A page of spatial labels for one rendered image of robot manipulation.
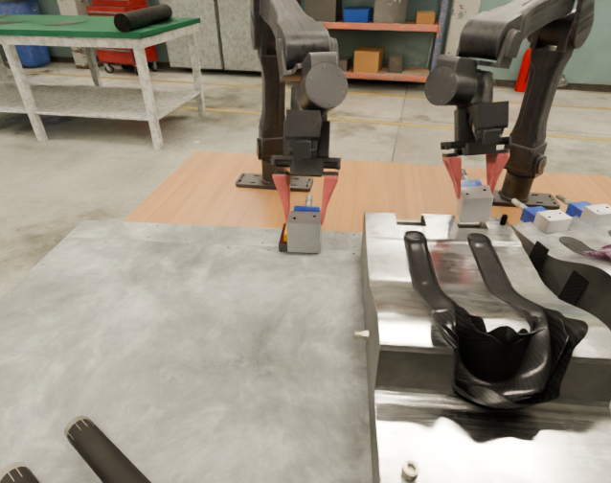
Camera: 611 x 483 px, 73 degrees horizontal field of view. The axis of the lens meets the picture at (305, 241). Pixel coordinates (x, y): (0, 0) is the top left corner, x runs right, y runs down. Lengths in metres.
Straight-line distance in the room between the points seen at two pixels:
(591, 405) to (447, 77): 0.47
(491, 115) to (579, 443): 0.43
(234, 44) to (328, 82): 5.71
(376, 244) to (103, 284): 0.49
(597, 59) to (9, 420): 6.32
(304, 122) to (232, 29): 5.72
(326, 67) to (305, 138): 0.09
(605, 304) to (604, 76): 5.78
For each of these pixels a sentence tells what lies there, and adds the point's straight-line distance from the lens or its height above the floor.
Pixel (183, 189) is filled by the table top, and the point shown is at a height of 0.80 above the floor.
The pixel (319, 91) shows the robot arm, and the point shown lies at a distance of 0.55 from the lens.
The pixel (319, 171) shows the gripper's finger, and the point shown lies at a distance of 0.60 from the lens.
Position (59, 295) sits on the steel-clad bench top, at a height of 0.80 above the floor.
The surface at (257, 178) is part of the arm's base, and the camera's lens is 1.12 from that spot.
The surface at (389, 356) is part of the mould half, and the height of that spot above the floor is 0.92.
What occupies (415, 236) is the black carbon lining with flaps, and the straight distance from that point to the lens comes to 0.74.
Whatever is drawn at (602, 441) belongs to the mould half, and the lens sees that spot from 0.57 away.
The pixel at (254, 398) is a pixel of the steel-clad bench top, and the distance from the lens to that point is 0.58.
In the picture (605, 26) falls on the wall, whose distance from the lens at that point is 6.35.
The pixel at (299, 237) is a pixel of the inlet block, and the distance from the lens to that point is 0.62.
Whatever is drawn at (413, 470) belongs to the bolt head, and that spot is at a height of 0.87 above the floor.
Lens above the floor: 1.27
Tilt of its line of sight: 33 degrees down
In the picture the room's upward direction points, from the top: straight up
